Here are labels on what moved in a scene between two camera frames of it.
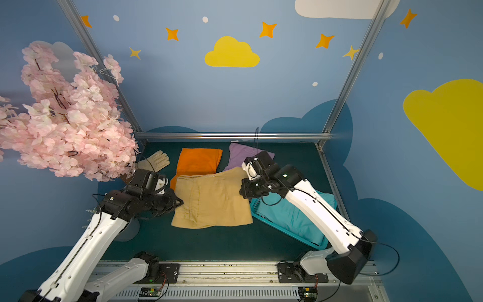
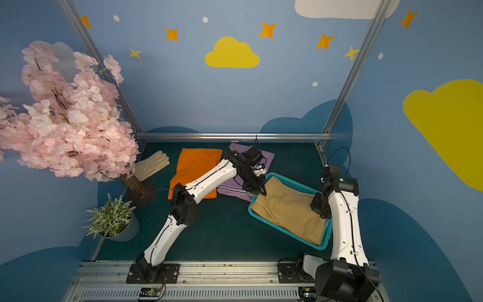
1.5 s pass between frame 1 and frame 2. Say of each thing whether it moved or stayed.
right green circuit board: stayed
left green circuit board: stayed
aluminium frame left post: stayed
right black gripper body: moved
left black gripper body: moved
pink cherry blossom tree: stayed
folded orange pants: stayed
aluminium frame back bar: stayed
